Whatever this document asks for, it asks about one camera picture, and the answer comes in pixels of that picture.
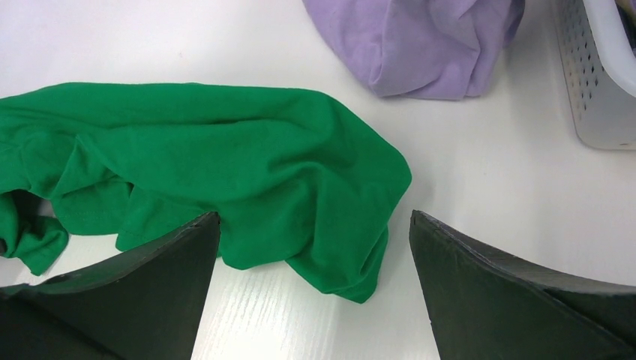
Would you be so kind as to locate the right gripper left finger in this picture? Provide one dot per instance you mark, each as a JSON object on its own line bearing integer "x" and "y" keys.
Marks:
{"x": 144, "y": 303}

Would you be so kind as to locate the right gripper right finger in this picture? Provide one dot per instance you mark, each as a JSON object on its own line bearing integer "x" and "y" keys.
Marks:
{"x": 485, "y": 303}

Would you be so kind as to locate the green t shirt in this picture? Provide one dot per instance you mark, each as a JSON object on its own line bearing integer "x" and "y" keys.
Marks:
{"x": 294, "y": 175}

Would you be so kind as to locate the white plastic laundry basket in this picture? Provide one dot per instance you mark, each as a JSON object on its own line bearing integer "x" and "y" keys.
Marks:
{"x": 597, "y": 50}

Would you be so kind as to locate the lilac t shirt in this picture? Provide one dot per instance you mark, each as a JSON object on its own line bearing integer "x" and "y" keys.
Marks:
{"x": 440, "y": 50}

